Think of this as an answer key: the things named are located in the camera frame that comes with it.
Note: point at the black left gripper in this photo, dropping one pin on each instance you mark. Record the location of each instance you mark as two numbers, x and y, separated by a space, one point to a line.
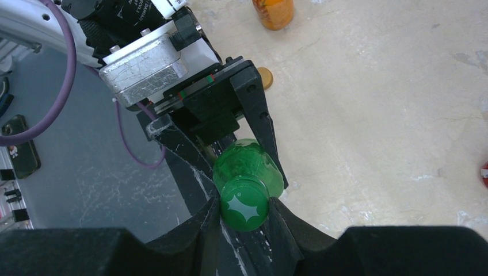
206 105

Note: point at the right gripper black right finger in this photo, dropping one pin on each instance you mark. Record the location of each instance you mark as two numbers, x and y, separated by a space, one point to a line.
298 248

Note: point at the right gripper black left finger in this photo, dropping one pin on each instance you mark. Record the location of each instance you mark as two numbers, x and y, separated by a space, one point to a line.
90 251

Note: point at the green plastic bottle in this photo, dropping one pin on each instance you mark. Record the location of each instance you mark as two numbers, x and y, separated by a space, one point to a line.
246 157

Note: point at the tea bottle with yellow-red label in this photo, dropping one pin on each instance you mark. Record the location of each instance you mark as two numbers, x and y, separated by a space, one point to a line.
484 174

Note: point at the green bottle cap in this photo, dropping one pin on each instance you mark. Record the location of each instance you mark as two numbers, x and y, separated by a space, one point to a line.
244 203

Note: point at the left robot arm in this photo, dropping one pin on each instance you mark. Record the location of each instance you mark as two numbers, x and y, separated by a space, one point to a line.
86 31

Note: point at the orange bottle cap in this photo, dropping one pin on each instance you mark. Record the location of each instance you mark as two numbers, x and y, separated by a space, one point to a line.
266 77

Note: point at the orange juice bottle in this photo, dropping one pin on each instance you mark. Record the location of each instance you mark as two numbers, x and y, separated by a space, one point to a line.
274 14

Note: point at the black smartphone on floor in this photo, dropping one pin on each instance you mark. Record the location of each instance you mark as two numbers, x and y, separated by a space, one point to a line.
24 157

